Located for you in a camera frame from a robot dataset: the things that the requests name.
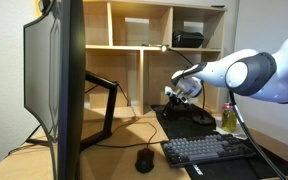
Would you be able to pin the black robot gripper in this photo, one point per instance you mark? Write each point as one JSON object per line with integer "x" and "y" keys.
{"x": 174, "y": 101}

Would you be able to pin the black gooseneck desk lamp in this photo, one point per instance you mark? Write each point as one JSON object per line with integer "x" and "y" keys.
{"x": 202, "y": 118}

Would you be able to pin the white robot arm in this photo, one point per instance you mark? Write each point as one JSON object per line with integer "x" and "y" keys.
{"x": 258, "y": 75}

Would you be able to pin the black desk mat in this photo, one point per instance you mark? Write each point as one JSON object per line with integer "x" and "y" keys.
{"x": 250, "y": 168}

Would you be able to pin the grey mechanical keyboard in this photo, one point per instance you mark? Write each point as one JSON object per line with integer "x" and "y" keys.
{"x": 182, "y": 152}

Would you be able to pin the red drink can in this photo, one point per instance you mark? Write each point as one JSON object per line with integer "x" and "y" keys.
{"x": 227, "y": 108}

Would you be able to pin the black computer mouse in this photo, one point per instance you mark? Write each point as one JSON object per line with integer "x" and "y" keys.
{"x": 144, "y": 162}

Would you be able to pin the yellow drink can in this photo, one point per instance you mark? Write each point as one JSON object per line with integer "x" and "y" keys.
{"x": 229, "y": 120}

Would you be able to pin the black monitor stand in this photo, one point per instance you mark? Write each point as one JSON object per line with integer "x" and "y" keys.
{"x": 109, "y": 100}

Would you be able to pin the white paper napkin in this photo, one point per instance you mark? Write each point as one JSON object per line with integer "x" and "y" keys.
{"x": 238, "y": 133}

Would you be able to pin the black zippered case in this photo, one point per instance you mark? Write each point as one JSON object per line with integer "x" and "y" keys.
{"x": 187, "y": 39}

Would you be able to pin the light wooden cubby shelf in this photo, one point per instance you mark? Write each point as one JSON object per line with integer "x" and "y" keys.
{"x": 130, "y": 41}

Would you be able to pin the small dark object on shelf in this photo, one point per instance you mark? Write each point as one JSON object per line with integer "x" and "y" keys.
{"x": 218, "y": 6}

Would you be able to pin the curved black computer monitor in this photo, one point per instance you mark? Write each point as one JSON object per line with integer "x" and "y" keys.
{"x": 54, "y": 75}

